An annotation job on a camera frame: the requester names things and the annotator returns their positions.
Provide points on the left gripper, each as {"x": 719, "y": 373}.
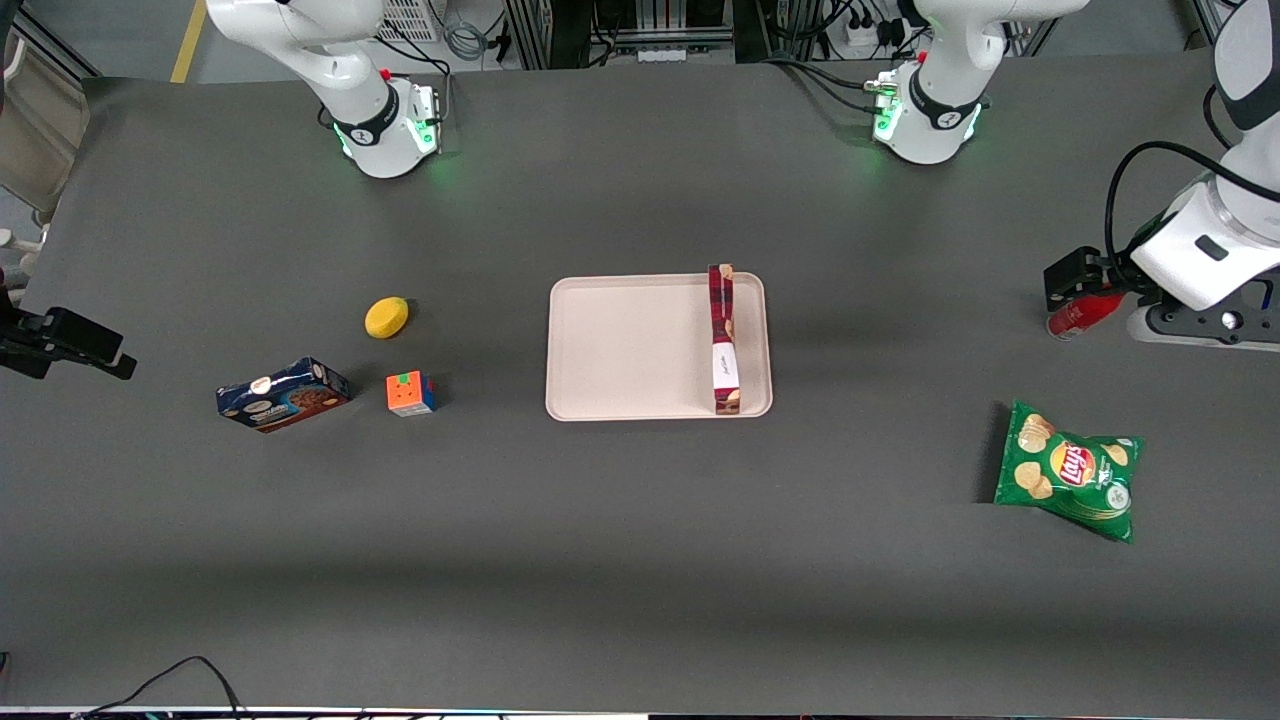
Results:
{"x": 1098, "y": 274}

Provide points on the red cookie box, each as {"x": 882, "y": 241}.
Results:
{"x": 724, "y": 340}

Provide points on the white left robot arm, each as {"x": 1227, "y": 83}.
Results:
{"x": 940, "y": 100}

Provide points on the blue cookie box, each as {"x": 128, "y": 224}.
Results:
{"x": 283, "y": 396}

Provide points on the beige plastic tray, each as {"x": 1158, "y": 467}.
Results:
{"x": 630, "y": 346}

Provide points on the red drink bottle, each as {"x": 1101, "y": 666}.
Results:
{"x": 1080, "y": 315}

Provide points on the green chips bag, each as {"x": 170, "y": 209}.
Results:
{"x": 1070, "y": 470}

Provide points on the beige chair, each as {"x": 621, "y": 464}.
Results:
{"x": 38, "y": 130}

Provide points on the yellow lemon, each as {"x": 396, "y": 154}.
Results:
{"x": 386, "y": 318}

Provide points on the white power strip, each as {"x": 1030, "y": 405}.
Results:
{"x": 872, "y": 38}

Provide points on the colourful puzzle cube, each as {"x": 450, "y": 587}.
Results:
{"x": 411, "y": 393}

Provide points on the white mesh basket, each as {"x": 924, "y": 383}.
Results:
{"x": 408, "y": 18}

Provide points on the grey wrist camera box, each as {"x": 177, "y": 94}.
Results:
{"x": 1200, "y": 328}

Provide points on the aluminium rack frame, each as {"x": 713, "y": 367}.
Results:
{"x": 640, "y": 30}

